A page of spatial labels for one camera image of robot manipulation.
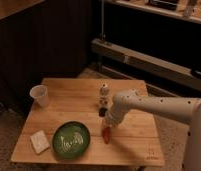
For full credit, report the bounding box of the small white figurine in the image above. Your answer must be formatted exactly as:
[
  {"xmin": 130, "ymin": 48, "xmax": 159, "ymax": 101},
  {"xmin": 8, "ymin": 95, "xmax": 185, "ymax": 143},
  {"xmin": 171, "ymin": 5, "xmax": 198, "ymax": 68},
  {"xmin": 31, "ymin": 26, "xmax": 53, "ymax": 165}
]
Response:
[{"xmin": 99, "ymin": 83, "xmax": 109, "ymax": 108}]

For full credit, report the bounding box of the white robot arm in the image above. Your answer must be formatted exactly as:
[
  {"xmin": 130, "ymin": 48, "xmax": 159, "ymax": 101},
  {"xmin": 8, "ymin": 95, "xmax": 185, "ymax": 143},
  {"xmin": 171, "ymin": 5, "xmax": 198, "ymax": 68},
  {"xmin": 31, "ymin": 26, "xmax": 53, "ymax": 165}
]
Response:
[{"xmin": 102, "ymin": 89, "xmax": 201, "ymax": 171}]

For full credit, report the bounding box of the vertical metal pole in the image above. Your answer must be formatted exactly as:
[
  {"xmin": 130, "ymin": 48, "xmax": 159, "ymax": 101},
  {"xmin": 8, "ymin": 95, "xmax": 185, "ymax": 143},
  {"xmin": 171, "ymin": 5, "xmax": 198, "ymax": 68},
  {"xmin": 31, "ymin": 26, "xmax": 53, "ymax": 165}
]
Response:
[{"xmin": 101, "ymin": 0, "xmax": 105, "ymax": 41}]

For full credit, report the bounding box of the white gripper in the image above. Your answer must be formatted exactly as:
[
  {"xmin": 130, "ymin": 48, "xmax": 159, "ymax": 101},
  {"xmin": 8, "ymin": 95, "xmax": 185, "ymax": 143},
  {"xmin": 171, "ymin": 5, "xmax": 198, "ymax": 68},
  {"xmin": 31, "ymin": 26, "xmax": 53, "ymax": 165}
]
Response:
[{"xmin": 102, "ymin": 113, "xmax": 123, "ymax": 129}]

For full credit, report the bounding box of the green ceramic plate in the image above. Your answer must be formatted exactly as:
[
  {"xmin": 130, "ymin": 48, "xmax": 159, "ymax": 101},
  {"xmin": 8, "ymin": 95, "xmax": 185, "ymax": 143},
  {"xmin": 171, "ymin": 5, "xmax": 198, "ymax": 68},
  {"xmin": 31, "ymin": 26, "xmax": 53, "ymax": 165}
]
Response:
[{"xmin": 52, "ymin": 121, "xmax": 90, "ymax": 159}]

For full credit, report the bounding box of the white sponge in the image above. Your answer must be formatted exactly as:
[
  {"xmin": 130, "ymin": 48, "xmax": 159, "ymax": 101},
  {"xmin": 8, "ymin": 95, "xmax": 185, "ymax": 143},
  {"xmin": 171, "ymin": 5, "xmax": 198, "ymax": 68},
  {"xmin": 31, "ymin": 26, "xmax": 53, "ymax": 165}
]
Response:
[{"xmin": 30, "ymin": 130, "xmax": 50, "ymax": 154}]

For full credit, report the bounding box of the clear plastic cup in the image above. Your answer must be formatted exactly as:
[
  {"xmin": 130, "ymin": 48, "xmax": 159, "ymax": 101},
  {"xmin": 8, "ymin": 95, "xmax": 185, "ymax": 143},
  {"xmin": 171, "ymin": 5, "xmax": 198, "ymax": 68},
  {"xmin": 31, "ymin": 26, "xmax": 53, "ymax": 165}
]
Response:
[{"xmin": 30, "ymin": 85, "xmax": 49, "ymax": 107}]

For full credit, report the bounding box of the red pepper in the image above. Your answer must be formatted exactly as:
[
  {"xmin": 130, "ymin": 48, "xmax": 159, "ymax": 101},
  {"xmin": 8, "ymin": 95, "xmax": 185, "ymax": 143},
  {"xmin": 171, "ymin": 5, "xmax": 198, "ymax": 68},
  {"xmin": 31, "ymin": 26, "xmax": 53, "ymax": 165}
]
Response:
[{"xmin": 102, "ymin": 127, "xmax": 111, "ymax": 144}]

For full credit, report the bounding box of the black rectangular block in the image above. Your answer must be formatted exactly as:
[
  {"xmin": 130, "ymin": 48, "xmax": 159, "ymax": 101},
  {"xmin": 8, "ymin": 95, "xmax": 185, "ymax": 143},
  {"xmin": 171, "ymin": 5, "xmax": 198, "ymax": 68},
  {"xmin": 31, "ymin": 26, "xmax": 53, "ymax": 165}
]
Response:
[{"xmin": 99, "ymin": 107, "xmax": 108, "ymax": 117}]

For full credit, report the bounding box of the wooden table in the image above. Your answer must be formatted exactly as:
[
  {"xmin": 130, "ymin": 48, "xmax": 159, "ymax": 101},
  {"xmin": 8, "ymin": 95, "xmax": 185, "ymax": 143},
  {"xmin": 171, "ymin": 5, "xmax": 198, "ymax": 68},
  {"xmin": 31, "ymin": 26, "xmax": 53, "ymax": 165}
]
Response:
[{"xmin": 11, "ymin": 78, "xmax": 164, "ymax": 166}]

